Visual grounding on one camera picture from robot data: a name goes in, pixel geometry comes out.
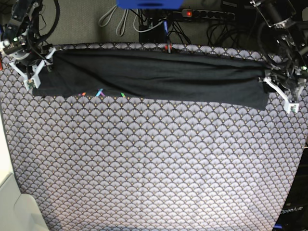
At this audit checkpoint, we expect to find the black power strip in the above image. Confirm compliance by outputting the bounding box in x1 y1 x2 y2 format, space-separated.
180 9 236 21

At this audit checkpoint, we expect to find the fan-patterned table cloth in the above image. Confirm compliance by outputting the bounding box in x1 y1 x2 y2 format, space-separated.
0 57 308 231

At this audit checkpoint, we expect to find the blue vertical post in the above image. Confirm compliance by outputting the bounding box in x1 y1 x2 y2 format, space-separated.
163 20 169 43

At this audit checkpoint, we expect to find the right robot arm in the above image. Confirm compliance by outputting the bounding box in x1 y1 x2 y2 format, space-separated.
0 0 60 90

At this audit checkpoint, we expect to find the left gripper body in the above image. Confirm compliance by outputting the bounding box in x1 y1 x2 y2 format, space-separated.
265 71 308 92

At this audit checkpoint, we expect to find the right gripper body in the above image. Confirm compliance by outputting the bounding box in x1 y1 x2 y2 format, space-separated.
11 45 52 72

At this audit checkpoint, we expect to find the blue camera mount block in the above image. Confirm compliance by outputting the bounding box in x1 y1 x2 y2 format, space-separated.
116 0 183 10

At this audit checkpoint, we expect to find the black OpenArm box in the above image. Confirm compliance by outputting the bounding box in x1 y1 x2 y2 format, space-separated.
273 148 308 231

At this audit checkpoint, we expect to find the dark grey T-shirt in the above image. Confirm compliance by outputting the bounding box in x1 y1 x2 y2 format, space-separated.
33 49 269 110

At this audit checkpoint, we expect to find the white plastic bin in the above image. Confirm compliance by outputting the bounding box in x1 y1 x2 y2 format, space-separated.
0 115 49 231

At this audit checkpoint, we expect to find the red and black clamp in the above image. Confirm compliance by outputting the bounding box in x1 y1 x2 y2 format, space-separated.
165 42 173 54

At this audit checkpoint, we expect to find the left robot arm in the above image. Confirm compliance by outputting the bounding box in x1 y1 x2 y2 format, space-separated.
250 0 308 114

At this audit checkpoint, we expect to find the grey looped cable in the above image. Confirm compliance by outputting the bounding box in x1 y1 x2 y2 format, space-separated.
98 6 130 37

